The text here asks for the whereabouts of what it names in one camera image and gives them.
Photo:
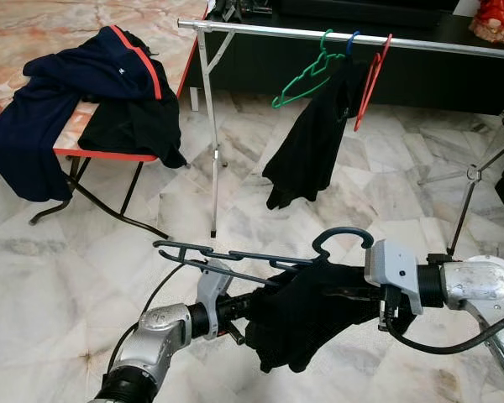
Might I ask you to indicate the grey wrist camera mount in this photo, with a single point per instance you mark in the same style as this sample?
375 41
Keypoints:
395 269
212 290

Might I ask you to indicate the navy sweater with red stripe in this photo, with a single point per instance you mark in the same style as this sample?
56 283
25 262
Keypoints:
67 75

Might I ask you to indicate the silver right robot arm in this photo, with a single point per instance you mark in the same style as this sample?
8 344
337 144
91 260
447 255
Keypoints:
479 281

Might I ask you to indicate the dark plastic hanger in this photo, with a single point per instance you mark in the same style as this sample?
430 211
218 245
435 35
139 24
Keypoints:
343 230

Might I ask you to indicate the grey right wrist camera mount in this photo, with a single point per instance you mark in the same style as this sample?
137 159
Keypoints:
395 269

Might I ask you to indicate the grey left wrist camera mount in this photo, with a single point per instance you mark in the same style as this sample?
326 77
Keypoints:
212 290

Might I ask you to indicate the red plastic hanger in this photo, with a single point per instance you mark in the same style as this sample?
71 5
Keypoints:
371 88

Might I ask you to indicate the blue plastic hanger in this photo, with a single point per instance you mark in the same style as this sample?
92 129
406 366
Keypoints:
351 44

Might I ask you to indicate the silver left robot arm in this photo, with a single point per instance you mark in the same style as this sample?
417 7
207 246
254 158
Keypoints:
160 336

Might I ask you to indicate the silver metal clothes rack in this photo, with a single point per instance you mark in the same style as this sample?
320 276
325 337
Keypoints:
260 31

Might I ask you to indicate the black television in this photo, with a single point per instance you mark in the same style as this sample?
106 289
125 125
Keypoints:
361 6

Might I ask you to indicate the dark metal table legs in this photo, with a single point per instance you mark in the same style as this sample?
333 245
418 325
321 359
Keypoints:
130 189

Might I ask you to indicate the black television stand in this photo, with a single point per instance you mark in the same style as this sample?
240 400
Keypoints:
454 84

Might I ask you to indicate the green plastic hanger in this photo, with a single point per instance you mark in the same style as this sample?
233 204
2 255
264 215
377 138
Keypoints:
281 101

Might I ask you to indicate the black garment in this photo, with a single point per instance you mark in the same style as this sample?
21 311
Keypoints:
134 126
311 319
311 151

